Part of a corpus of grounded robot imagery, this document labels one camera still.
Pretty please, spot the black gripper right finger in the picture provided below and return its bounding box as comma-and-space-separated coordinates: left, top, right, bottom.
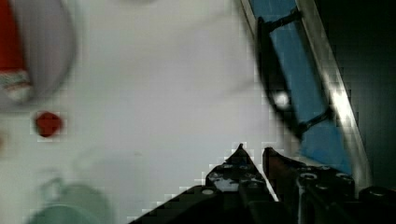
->
262, 147, 355, 224

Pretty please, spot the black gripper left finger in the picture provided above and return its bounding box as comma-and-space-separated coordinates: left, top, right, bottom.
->
205, 143, 278, 202

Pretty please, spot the green plastic colander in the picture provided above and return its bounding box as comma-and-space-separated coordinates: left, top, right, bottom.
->
26, 177, 113, 224

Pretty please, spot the small red toy fruit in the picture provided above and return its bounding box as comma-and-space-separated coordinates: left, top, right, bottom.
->
35, 111, 64, 138

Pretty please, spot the grey round plate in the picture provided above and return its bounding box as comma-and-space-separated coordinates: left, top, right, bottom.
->
1, 0, 77, 112

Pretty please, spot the red ketchup bottle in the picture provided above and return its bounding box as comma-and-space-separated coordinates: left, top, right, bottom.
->
0, 0, 33, 103

